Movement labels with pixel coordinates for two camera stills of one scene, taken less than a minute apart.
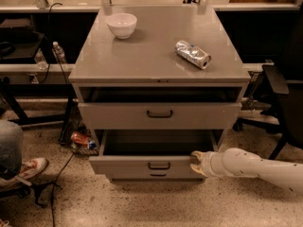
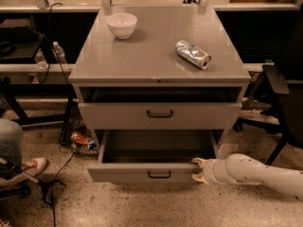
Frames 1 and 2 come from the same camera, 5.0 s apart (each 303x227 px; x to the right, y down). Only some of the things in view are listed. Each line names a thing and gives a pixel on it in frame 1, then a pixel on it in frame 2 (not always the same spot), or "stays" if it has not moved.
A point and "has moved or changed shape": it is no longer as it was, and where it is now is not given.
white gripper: (209, 165) to (210, 171)
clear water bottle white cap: (59, 52) stays
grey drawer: (151, 154) has moved or changed shape
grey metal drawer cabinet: (156, 84) stays
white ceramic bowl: (121, 25) stays
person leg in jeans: (11, 148) stays
